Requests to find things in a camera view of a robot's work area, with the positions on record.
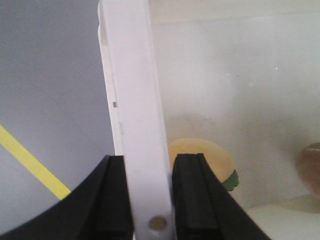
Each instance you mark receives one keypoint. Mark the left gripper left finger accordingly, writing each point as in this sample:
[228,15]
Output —
[97,209]

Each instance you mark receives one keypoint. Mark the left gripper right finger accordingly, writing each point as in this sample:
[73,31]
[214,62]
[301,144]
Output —
[204,210]

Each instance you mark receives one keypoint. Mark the cream round plush toy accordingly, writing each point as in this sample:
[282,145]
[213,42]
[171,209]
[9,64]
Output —
[219,160]

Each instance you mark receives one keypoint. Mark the pink peach plush toy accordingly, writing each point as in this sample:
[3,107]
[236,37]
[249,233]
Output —
[308,168]

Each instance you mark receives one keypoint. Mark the white plastic tote box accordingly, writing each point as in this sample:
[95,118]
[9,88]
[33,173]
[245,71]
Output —
[243,74]

